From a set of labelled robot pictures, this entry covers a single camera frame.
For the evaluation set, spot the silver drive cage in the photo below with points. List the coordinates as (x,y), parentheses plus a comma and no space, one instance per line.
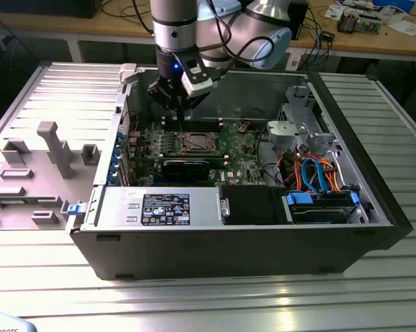
(287,133)

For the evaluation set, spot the green motherboard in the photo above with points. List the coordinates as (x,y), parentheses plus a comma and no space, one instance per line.
(239,152)

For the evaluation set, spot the round coin battery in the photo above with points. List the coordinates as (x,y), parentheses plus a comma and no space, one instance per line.
(242,128)

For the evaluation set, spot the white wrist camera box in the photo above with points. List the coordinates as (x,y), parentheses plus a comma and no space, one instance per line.
(197,86)

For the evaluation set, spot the white paper sheets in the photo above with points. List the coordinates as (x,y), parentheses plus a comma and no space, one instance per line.
(401,27)

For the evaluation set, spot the tall black device box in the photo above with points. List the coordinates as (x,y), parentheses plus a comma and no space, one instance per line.
(299,17)

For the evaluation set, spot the white printed booklet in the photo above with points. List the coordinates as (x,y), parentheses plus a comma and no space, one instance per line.
(333,12)

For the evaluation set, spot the silver metal latch plate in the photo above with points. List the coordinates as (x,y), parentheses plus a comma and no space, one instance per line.
(225,207)

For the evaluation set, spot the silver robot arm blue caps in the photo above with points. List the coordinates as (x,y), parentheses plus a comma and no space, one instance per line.
(173,20)

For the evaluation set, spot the white printed pendant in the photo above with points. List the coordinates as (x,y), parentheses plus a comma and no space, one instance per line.
(4,321)

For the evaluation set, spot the silver square CPU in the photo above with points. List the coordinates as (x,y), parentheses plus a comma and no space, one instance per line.
(197,141)

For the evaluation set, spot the grey plastic parts rack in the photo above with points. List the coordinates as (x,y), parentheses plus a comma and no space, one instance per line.
(56,138)

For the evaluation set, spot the blue flat box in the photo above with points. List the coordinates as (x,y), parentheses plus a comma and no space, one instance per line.
(394,2)

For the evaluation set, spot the wide black equipment case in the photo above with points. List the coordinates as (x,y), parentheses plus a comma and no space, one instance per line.
(49,8)

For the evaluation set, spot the white label card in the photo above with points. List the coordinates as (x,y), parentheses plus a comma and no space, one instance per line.
(293,62)

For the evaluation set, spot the hard disk in blue carrier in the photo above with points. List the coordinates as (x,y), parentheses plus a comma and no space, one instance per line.
(318,214)

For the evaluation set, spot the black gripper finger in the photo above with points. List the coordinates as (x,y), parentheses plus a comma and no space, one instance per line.
(194,101)
(161,93)

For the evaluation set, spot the pale grey case latch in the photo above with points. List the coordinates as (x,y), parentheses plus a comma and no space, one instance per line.
(128,72)

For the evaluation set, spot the blue plastic clip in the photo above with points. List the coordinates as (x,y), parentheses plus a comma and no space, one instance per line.
(74,209)

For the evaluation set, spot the black and grey PC case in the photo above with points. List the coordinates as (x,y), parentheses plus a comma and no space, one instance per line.
(211,252)

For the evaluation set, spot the metal CPU socket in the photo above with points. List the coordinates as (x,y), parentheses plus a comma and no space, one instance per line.
(179,150)

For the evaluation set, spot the green circuit board device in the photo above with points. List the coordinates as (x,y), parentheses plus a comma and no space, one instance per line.
(369,24)

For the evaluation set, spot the wooden workbench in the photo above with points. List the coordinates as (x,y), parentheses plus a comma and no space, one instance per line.
(38,24)

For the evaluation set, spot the black power supply label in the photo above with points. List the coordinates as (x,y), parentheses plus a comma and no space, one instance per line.
(166,209)

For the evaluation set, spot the silver power supply unit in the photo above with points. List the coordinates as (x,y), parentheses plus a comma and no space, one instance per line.
(125,207)

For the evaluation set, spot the black plastic shroud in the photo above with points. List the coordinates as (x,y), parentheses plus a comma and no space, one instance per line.
(253,204)

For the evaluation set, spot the small black box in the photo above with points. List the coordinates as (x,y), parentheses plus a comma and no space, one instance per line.
(327,36)

